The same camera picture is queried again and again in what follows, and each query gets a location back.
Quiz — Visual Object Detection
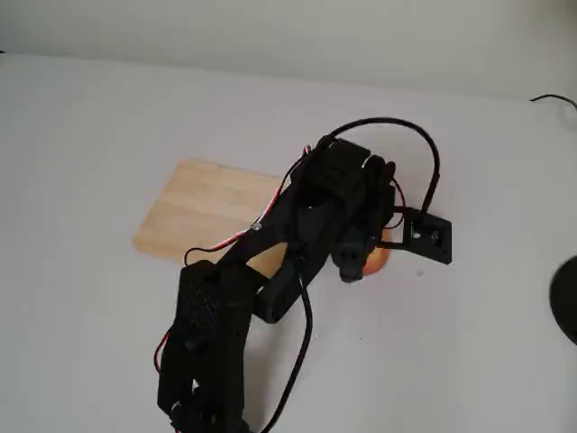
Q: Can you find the thin black cable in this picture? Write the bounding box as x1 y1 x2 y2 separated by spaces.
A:
529 93 577 110

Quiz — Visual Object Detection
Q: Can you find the light wooden cutting board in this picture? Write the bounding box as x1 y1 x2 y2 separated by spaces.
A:
132 158 294 279

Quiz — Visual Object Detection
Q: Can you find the black camera cable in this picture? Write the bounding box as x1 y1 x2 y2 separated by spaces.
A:
263 117 442 432

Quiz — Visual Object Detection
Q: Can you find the black square camera mount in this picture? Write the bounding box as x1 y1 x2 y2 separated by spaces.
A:
382 205 454 266

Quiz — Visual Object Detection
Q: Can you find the black round object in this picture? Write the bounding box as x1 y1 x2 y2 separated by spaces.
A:
548 255 577 347

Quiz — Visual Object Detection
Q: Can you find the red apple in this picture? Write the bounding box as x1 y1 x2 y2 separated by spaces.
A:
360 228 391 276

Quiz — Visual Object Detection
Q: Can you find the red white servo wire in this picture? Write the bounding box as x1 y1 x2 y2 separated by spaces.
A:
183 144 316 267

